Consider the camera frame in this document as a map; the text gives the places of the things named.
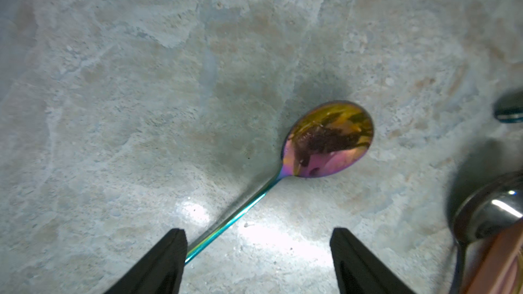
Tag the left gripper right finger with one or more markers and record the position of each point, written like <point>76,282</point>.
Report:
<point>358,270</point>

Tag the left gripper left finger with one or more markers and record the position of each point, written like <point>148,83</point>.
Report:
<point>159,271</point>

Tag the iridescent rainbow spoon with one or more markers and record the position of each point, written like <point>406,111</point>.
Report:
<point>326,140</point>

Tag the pink tray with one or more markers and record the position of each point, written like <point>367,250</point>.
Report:
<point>501,268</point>

